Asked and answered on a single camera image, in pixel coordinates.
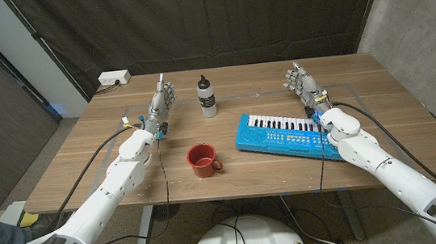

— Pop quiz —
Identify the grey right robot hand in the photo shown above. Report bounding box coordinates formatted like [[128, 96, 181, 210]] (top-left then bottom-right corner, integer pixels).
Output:
[[280, 57, 334, 118]]

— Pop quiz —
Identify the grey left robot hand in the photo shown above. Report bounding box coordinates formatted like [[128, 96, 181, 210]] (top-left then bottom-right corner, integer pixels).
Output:
[[137, 71, 182, 137]]

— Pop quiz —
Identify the frosted oil cruet black label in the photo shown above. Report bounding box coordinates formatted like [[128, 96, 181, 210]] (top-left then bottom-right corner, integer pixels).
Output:
[[195, 73, 218, 120]]

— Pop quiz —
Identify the blue toy piano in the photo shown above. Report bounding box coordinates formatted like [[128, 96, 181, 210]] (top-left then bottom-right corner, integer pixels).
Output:
[[231, 103, 345, 173]]

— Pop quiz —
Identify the red enamel mug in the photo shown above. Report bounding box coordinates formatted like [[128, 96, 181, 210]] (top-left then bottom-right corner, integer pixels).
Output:
[[185, 141, 225, 180]]

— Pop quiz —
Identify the white power strip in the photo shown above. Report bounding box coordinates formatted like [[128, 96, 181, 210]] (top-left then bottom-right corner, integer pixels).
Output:
[[97, 69, 132, 87]]

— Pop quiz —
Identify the black backdrop curtain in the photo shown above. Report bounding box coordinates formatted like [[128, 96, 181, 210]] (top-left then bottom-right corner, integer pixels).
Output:
[[2, 0, 400, 108]]

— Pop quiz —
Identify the black backdrop stand pole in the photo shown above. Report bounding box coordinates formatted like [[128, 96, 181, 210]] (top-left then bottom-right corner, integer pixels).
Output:
[[350, 0, 398, 54], [2, 0, 91, 110]]

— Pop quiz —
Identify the black round fan base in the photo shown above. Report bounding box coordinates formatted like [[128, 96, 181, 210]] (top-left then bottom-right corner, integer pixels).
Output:
[[149, 201, 182, 224]]

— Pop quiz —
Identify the white table leg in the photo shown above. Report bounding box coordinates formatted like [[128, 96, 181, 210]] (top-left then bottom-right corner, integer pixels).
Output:
[[337, 187, 366, 243], [131, 204, 157, 244]]

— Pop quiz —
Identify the white robot torso base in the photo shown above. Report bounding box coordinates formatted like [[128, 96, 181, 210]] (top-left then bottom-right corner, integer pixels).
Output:
[[187, 208, 308, 244]]

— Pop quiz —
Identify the dark leather shoe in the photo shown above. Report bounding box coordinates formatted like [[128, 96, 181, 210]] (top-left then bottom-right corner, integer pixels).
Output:
[[27, 211, 67, 241]]

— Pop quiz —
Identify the black power strip cord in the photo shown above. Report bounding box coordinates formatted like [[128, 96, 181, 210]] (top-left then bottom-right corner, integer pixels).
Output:
[[94, 79, 123, 96]]

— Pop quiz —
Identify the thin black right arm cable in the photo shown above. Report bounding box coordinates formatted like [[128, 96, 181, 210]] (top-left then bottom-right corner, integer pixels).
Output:
[[311, 119, 330, 194]]

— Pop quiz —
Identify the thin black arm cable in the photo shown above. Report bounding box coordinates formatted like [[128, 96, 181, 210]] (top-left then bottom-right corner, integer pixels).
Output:
[[51, 137, 176, 244], [311, 119, 330, 194]]

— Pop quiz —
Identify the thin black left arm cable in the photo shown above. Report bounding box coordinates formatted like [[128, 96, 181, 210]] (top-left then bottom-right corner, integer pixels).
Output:
[[51, 137, 176, 244]]

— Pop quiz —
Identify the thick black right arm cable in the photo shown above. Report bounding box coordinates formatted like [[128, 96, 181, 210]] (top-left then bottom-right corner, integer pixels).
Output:
[[331, 91, 436, 200]]

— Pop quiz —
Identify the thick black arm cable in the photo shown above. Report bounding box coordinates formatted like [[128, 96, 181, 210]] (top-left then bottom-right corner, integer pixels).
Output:
[[38, 123, 155, 238], [331, 91, 436, 200]]

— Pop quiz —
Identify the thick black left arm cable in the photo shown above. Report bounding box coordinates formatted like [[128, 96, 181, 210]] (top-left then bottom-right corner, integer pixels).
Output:
[[38, 123, 155, 238]]

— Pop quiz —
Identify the grey floor cable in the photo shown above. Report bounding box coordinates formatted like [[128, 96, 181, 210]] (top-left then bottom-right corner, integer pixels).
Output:
[[278, 189, 342, 244]]

